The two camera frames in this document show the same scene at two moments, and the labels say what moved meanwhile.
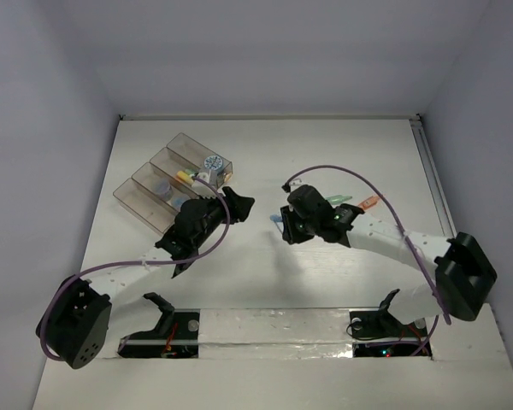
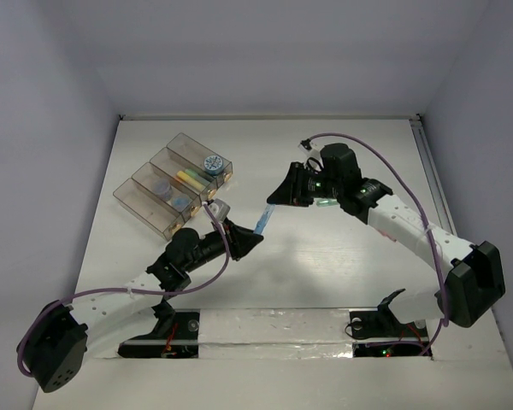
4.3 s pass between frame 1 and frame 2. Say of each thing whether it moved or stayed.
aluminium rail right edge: stayed
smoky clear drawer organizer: stayed
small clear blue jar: stayed
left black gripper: moved
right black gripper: moved
